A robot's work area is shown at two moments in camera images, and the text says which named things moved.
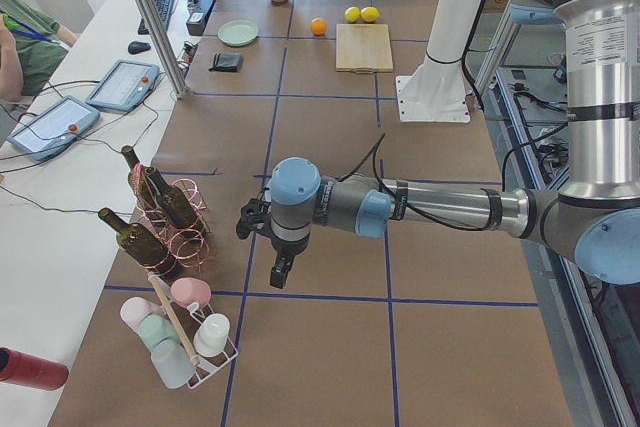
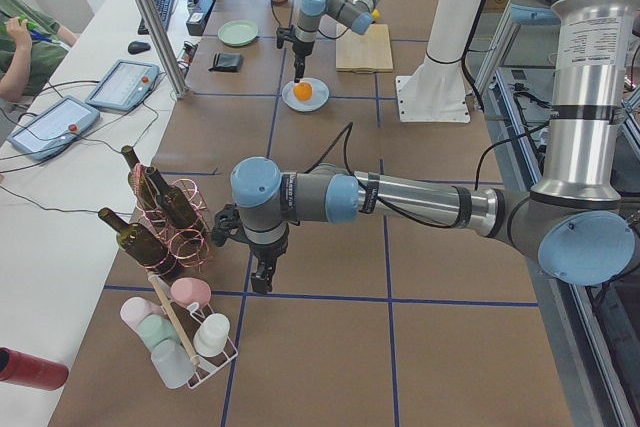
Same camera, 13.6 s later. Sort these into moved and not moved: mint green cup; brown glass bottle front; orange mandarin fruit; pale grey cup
Moved: orange mandarin fruit
Not moved: mint green cup; brown glass bottle front; pale grey cup
